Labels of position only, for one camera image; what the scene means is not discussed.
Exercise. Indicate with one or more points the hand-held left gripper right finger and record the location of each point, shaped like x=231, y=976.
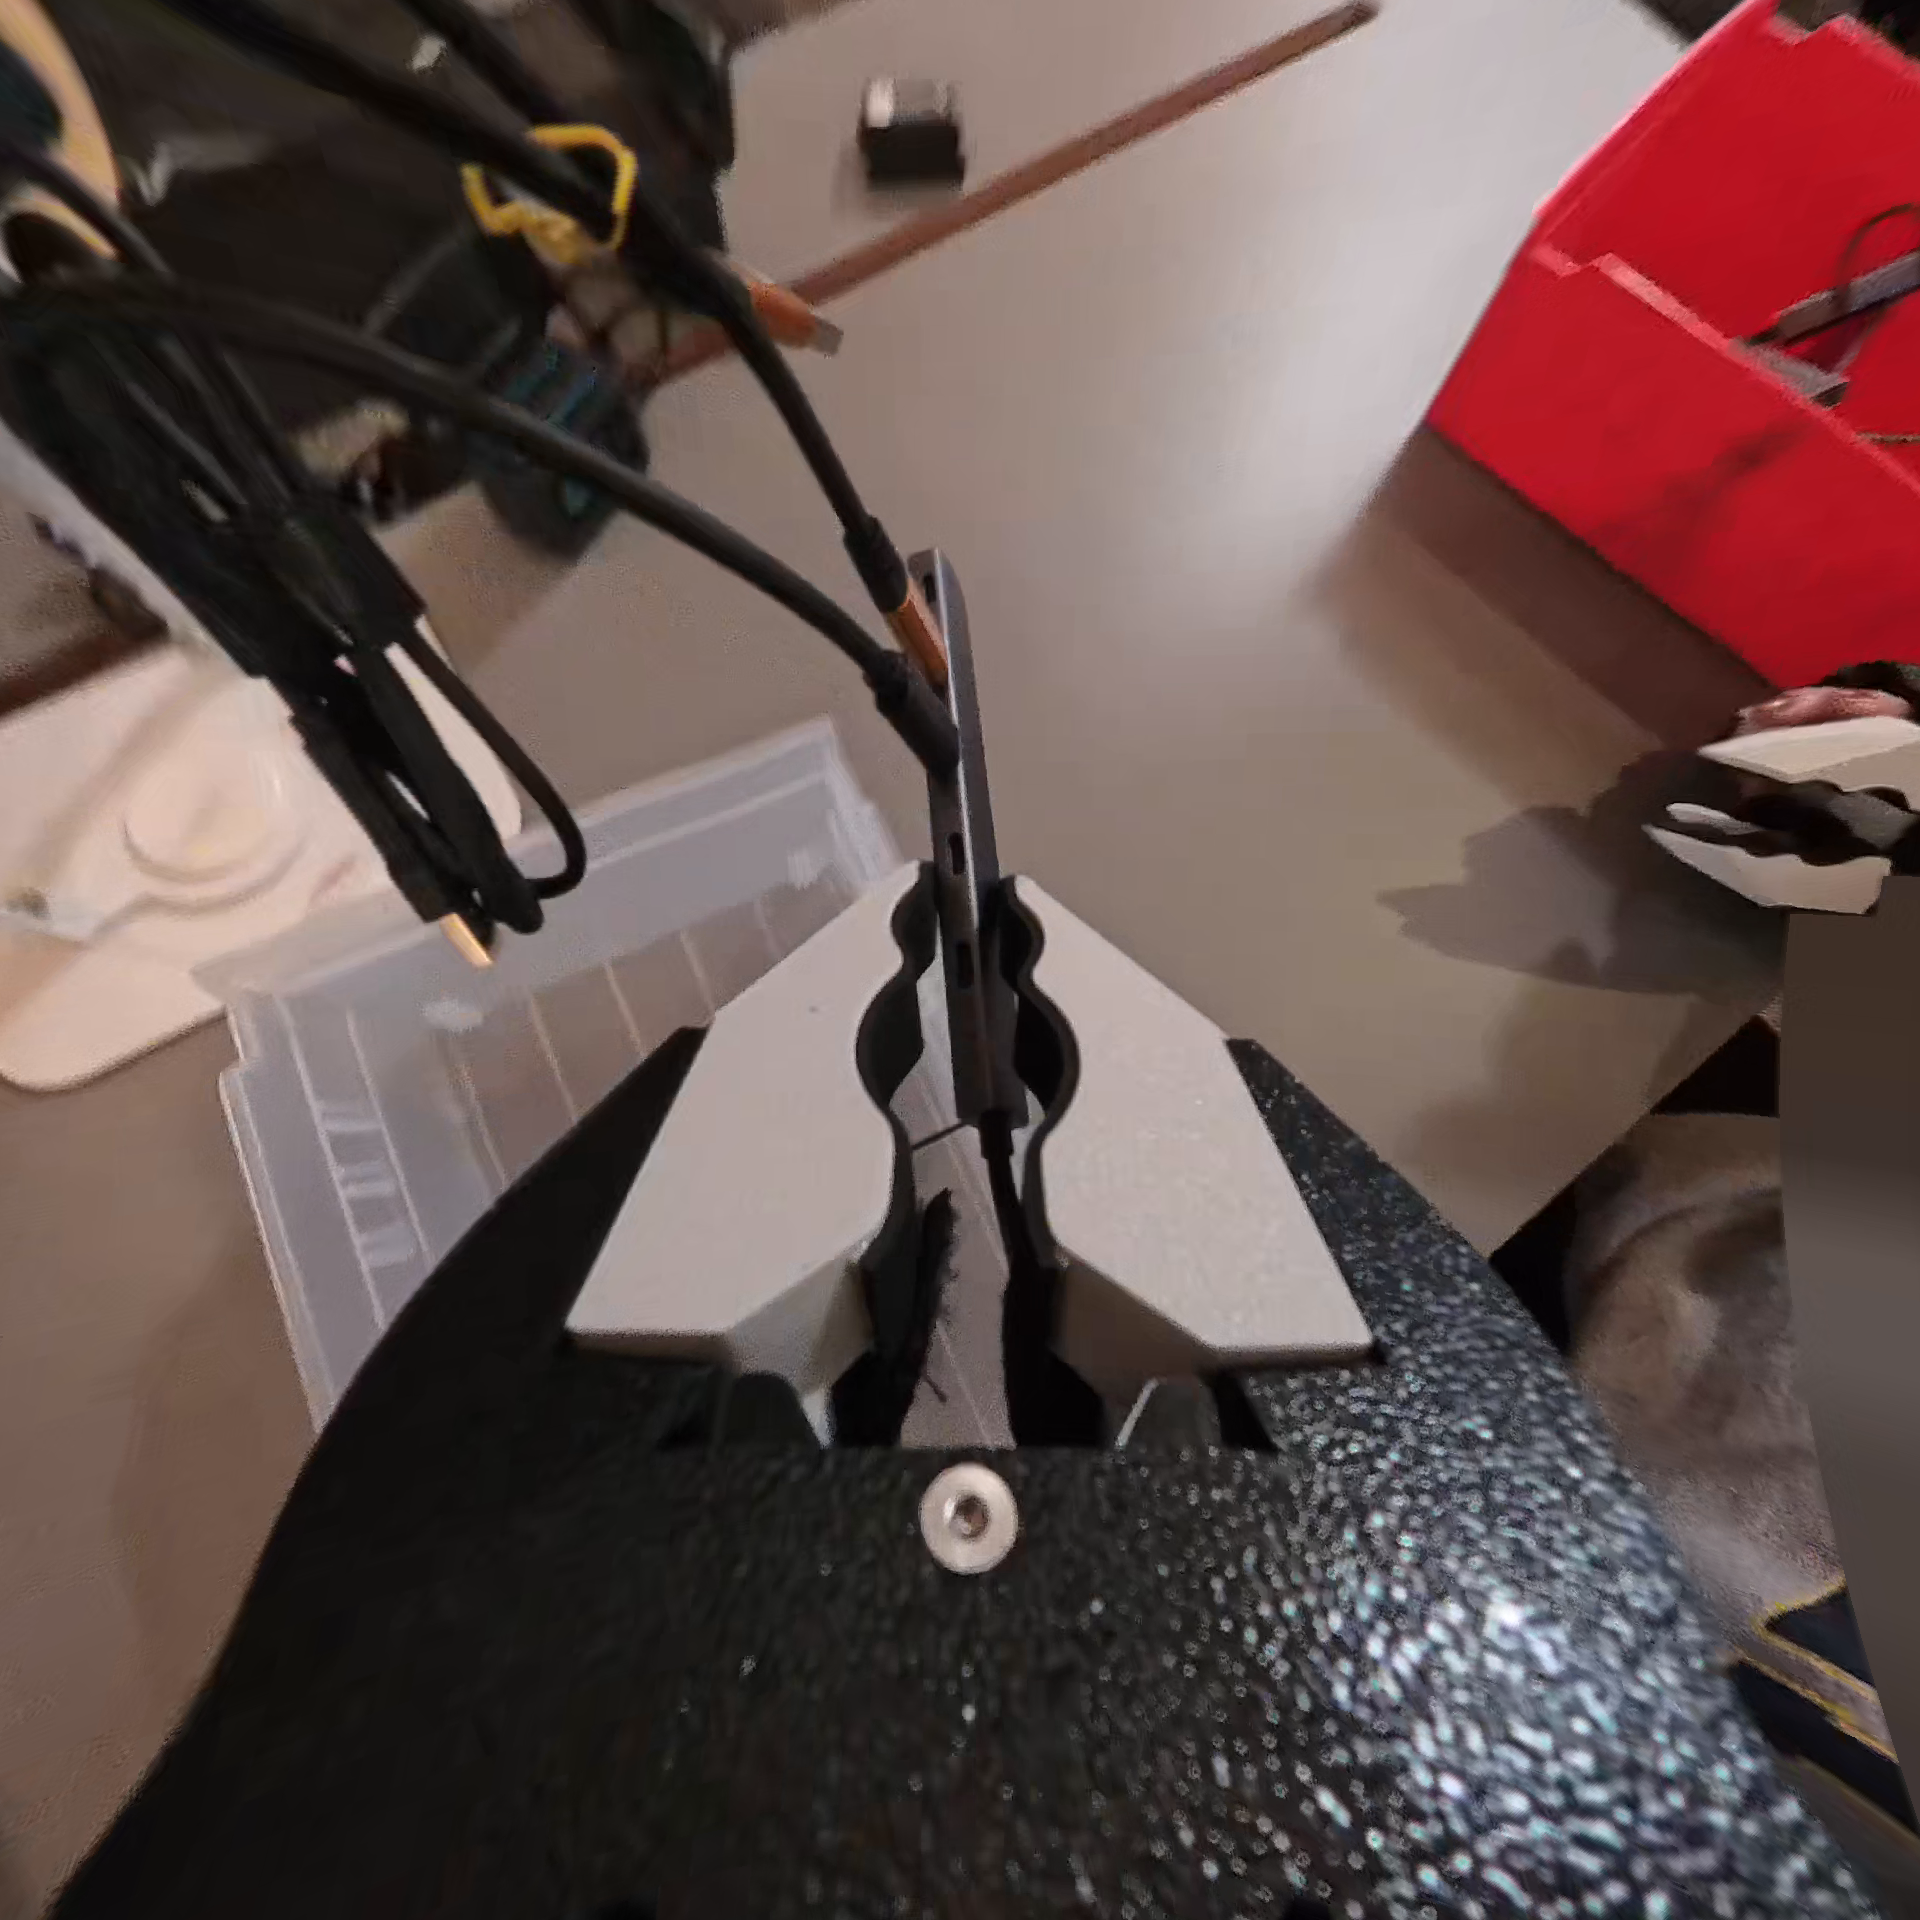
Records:
x=1201, y=1202

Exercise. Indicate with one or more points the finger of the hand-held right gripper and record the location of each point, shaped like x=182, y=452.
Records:
x=1846, y=757
x=1785, y=883

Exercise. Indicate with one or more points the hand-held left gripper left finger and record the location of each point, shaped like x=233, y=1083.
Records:
x=721, y=1171

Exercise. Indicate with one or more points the red plastic bin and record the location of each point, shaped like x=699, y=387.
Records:
x=1620, y=376

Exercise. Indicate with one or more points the clear plastic box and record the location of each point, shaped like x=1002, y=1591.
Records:
x=451, y=1050

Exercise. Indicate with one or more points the grey cloth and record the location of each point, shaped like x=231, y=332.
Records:
x=1665, y=1319

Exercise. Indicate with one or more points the white moulded tray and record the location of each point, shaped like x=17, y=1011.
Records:
x=150, y=840

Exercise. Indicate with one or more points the black portable power station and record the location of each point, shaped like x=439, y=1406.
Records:
x=578, y=488

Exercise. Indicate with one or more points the yellow twist tie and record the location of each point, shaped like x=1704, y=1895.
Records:
x=563, y=226

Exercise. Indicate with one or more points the small black box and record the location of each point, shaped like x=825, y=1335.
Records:
x=911, y=133

